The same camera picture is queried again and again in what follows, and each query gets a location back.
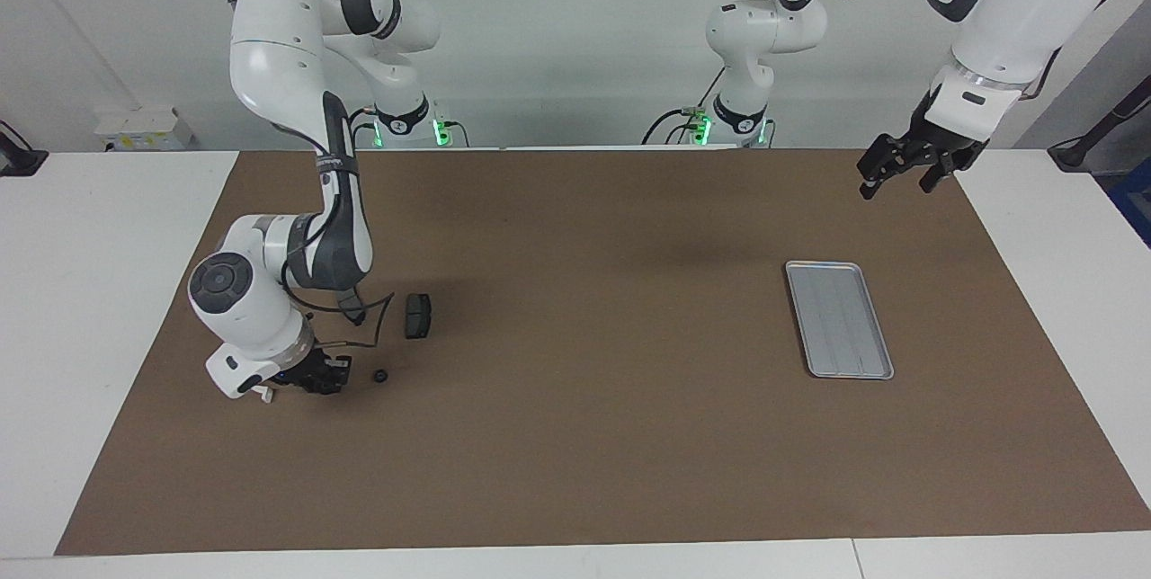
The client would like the black clamp mount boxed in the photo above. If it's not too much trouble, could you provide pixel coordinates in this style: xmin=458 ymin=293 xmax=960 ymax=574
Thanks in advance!
xmin=0 ymin=120 xmax=49 ymax=178

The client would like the silver metal tray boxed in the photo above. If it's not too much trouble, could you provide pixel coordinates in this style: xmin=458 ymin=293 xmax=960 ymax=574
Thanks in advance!
xmin=785 ymin=261 xmax=896 ymax=380

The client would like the black angled stand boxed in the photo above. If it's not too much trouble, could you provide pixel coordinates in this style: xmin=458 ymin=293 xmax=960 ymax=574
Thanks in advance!
xmin=1048 ymin=76 xmax=1151 ymax=174

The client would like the short dark brake pad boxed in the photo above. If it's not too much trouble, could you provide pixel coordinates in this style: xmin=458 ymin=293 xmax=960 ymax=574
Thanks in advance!
xmin=404 ymin=293 xmax=433 ymax=341

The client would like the white wall power box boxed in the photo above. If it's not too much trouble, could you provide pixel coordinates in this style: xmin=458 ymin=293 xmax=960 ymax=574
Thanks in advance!
xmin=94 ymin=106 xmax=195 ymax=153

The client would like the brown table mat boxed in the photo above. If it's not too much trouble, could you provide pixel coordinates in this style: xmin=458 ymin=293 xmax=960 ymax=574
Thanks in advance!
xmin=54 ymin=147 xmax=1151 ymax=557

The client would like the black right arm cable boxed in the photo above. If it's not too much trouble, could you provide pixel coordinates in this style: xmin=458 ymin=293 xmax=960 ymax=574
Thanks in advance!
xmin=281 ymin=94 xmax=397 ymax=352

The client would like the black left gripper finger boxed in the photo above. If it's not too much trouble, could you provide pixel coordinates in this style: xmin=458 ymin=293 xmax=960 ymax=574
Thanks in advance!
xmin=919 ymin=158 xmax=956 ymax=195
xmin=857 ymin=137 xmax=911 ymax=200

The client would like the black base cable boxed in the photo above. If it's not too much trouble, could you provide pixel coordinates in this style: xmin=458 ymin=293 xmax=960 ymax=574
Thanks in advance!
xmin=641 ymin=67 xmax=726 ymax=147
xmin=341 ymin=106 xmax=379 ymax=149

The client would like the blue box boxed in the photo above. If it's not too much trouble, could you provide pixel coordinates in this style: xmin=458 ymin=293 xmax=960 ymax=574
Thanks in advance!
xmin=1110 ymin=156 xmax=1151 ymax=249

